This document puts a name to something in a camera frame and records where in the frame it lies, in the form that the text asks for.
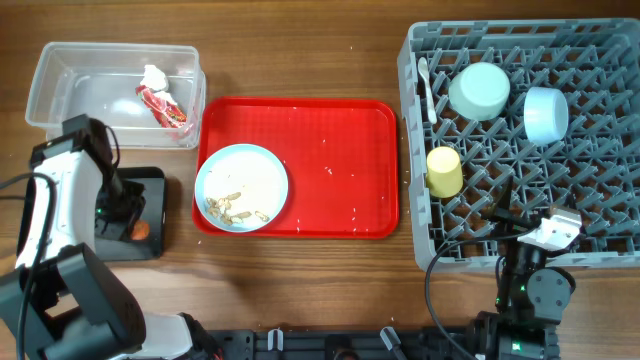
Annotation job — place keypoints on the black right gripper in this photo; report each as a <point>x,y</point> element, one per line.
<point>510,225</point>

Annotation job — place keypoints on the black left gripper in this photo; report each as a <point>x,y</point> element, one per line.
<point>137,190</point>

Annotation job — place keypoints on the orange carrot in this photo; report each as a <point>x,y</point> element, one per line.
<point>141,231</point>

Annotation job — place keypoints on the yellow plastic cup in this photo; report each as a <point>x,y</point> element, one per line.
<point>444,172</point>

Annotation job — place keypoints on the red snack wrapper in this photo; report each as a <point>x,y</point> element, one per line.
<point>163,107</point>

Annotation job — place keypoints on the light blue bowl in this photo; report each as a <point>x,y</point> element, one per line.
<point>546,115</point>

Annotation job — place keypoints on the light blue plate with scraps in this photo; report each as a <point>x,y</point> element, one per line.
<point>240,188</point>

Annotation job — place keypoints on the green bowl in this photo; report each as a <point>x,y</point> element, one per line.
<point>479,92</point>

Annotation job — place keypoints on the white tissue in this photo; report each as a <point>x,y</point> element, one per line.
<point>154,79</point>

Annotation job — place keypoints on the white plastic spoon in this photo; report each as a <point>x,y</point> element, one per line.
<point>424,73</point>

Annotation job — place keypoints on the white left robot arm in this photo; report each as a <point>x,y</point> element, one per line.
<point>61,301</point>

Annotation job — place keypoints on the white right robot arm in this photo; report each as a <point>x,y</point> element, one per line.
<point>531,296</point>

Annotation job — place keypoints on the grey dishwasher rack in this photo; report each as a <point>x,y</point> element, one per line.
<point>595,64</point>

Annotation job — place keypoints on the black plastic bin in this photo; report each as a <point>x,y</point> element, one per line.
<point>155,192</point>

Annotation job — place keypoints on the clear plastic bin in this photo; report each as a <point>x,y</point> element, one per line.
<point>99,80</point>

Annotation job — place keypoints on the red plastic tray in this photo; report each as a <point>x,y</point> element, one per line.
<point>340,156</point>

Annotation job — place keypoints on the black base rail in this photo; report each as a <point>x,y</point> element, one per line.
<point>350,342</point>

